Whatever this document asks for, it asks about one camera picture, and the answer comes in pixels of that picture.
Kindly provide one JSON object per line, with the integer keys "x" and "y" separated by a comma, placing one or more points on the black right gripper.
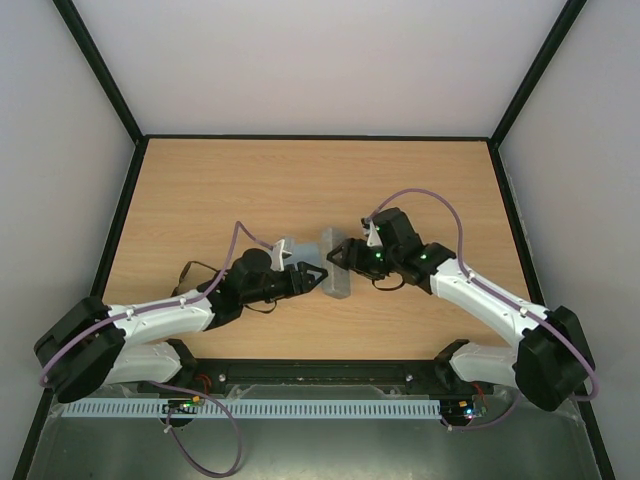
{"x": 356, "y": 256}

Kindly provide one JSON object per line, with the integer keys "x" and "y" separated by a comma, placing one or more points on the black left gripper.
{"x": 304, "y": 285}

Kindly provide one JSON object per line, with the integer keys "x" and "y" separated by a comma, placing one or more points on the grey leather glasses case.
{"x": 337, "y": 284}

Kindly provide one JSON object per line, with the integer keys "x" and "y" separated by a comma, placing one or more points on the blue cleaning cloth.
{"x": 305, "y": 252}

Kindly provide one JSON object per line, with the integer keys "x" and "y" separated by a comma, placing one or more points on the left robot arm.
{"x": 95, "y": 344}

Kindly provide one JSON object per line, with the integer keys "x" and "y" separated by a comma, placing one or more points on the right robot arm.
{"x": 547, "y": 356}

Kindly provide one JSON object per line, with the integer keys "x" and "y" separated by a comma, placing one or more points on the black sunglasses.
{"x": 192, "y": 275}

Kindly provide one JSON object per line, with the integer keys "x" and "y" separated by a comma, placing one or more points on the metal front tray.
{"x": 526, "y": 444}

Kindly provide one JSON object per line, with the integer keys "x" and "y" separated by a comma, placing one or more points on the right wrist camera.
{"x": 371, "y": 232}

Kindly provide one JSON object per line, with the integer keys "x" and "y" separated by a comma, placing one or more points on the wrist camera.
{"x": 371, "y": 232}
{"x": 283, "y": 253}

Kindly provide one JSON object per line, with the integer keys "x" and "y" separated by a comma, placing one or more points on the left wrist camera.
{"x": 283, "y": 253}

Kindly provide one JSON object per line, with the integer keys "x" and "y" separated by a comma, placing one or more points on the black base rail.
{"x": 412, "y": 377}

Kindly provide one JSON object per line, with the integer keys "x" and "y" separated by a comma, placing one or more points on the light blue slotted cable duct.
{"x": 256, "y": 409}

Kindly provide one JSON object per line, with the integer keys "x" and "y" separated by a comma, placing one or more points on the black enclosure frame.
{"x": 82, "y": 37}

